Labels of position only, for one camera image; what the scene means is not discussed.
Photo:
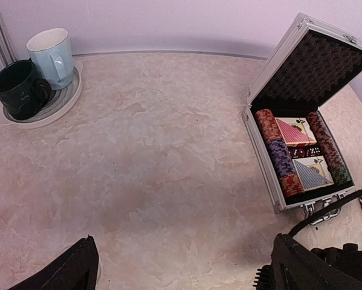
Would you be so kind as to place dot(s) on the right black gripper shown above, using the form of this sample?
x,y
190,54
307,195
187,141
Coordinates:
x,y
341,256

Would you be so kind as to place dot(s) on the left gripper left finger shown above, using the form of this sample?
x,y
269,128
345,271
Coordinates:
x,y
75,268

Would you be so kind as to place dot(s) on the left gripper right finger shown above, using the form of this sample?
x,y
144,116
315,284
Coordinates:
x,y
307,266

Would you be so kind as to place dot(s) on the green poker chip stack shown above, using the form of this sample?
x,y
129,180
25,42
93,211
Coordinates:
x,y
340,175

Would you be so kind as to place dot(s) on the blue playing card deck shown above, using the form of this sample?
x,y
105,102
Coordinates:
x,y
313,172

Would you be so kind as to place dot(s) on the aluminium poker case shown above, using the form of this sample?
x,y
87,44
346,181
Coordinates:
x,y
311,63

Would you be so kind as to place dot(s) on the red playing card deck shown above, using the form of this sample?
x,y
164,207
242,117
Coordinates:
x,y
296,131

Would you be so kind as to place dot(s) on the dark green mug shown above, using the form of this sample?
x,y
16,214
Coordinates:
x,y
23,90

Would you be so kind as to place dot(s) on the brown chip row in case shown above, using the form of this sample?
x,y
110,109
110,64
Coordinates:
x,y
324,140

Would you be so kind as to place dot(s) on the purple chip row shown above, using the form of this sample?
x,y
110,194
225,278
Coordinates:
x,y
280,157

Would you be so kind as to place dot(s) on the red yellow chip row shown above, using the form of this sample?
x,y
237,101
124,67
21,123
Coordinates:
x,y
268,125

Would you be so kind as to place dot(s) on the white round coaster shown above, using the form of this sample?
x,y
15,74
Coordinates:
x,y
60,103

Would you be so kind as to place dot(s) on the light blue mug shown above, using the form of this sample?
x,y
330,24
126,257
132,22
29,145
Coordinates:
x,y
50,51

